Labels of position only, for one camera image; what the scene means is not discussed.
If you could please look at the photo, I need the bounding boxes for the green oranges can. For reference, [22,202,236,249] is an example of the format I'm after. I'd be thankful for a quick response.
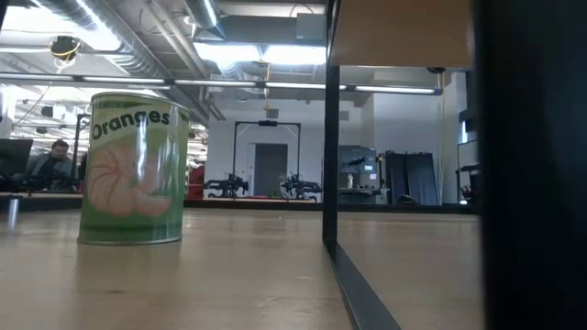
[76,91,192,247]

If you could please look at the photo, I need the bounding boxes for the dark background monitor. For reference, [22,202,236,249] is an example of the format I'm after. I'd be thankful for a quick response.
[338,145,378,176]

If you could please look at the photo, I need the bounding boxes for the background desk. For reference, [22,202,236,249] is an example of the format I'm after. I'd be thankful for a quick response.
[338,185,391,205]

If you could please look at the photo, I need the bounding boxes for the red background object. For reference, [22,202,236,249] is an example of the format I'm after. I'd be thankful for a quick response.
[188,164,206,201]

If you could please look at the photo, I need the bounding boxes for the bright ceiling light panel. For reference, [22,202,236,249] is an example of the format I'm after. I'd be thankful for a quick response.
[192,41,327,66]

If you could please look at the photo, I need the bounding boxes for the long LED light bar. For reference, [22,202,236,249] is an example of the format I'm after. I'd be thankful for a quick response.
[0,71,444,96]

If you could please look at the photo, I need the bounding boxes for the black curtain panels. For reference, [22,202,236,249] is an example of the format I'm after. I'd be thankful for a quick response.
[383,149,440,206]

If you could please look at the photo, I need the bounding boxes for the grey ceiling box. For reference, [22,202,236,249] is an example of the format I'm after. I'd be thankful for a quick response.
[295,12,327,42]

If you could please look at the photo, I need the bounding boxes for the black equipment stand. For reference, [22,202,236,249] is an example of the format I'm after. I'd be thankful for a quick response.
[454,163,478,205]

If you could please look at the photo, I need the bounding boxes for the person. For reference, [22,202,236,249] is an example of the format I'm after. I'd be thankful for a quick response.
[25,139,78,192]

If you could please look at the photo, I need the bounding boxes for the black monitor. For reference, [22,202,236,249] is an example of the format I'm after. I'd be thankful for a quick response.
[0,138,34,179]

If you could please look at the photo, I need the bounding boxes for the door in far wall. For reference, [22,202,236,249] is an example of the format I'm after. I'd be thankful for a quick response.
[252,143,290,198]

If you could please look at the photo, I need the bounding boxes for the black gantry frame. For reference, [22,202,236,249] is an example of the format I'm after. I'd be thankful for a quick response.
[232,120,303,198]
[72,113,93,184]

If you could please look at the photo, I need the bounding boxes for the smooth silver ceiling duct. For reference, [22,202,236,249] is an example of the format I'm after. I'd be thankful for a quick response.
[182,0,227,41]

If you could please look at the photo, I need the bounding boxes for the dark wall screen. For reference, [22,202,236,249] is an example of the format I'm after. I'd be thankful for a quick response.
[458,107,477,146]

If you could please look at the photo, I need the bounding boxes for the black frame wooden shelf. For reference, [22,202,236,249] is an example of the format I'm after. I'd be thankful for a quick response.
[322,0,587,330]

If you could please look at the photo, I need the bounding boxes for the black overhead camera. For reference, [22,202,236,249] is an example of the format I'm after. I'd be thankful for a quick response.
[49,35,83,61]

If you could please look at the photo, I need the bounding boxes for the short metal post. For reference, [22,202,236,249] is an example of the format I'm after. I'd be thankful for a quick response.
[6,196,20,230]

